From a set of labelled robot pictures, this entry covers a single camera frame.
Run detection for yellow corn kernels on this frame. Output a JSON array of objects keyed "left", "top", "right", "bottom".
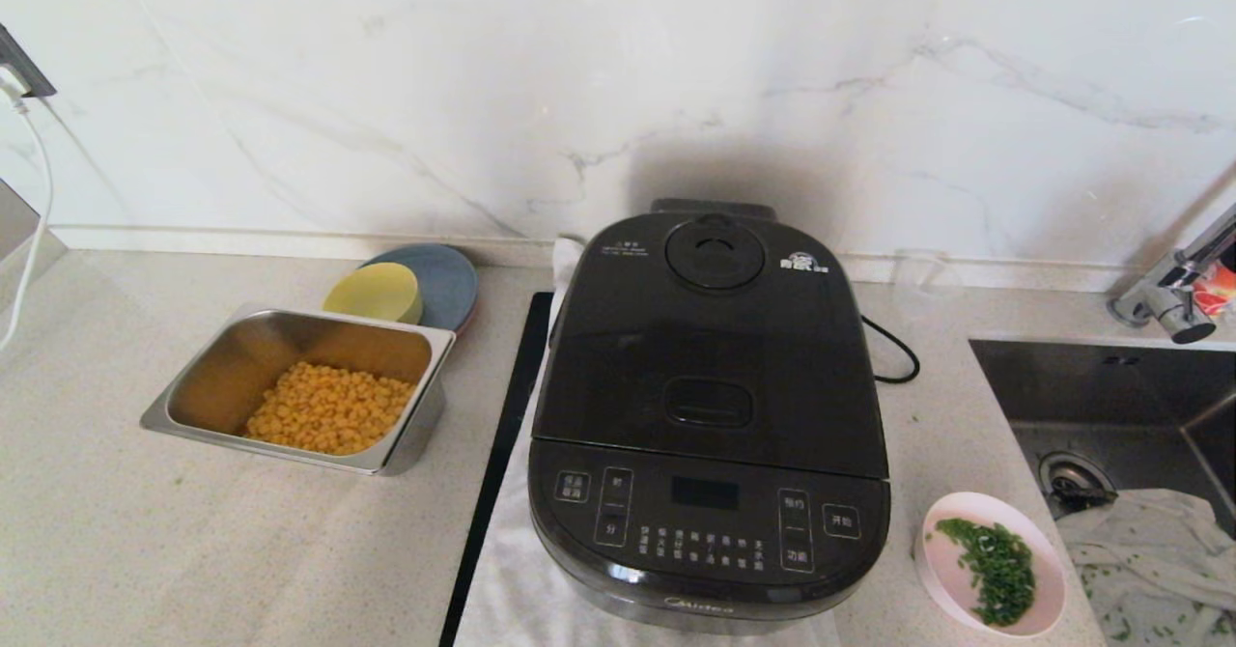
[{"left": 243, "top": 360, "right": 418, "bottom": 457}]

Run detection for chrome faucet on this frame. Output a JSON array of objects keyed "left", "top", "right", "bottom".
[{"left": 1109, "top": 205, "right": 1236, "bottom": 344}]

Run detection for stainless steel tray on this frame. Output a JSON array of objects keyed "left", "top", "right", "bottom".
[{"left": 140, "top": 302, "right": 457, "bottom": 477}]

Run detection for clear plastic measuring cup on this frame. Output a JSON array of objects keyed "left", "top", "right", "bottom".
[{"left": 893, "top": 249, "right": 967, "bottom": 315}]

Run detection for white towel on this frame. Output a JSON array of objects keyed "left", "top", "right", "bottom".
[{"left": 454, "top": 237, "right": 841, "bottom": 647}]

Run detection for white cloth with green bits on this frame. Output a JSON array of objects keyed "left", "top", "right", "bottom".
[{"left": 1054, "top": 488, "right": 1236, "bottom": 647}]

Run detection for blue grey plate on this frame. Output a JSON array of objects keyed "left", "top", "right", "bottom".
[{"left": 359, "top": 243, "right": 480, "bottom": 334}]

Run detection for grey metal panel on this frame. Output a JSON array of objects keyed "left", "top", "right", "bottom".
[{"left": 0, "top": 179, "right": 67, "bottom": 315}]

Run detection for red orange packet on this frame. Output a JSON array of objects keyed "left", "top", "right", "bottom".
[{"left": 1193, "top": 261, "right": 1236, "bottom": 318}]

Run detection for chopped green scallions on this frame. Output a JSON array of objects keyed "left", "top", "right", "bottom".
[{"left": 935, "top": 517, "right": 1037, "bottom": 629}]

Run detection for yellow bowl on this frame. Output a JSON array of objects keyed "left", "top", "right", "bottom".
[{"left": 322, "top": 261, "right": 424, "bottom": 326}]

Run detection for dark wall socket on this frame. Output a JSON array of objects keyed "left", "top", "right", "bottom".
[{"left": 0, "top": 24, "right": 57, "bottom": 99}]

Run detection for pink bowl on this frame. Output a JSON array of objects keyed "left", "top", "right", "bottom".
[{"left": 913, "top": 491, "right": 1068, "bottom": 640}]

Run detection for metal sink drain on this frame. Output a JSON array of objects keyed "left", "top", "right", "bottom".
[{"left": 1038, "top": 451, "right": 1119, "bottom": 513}]

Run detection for white power cable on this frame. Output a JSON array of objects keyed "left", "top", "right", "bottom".
[{"left": 0, "top": 68, "right": 54, "bottom": 353}]

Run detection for black rice cooker lid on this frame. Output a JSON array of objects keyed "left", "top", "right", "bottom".
[{"left": 533, "top": 211, "right": 889, "bottom": 481}]

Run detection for black power cord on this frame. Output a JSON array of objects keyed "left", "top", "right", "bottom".
[{"left": 859, "top": 314, "right": 921, "bottom": 384}]

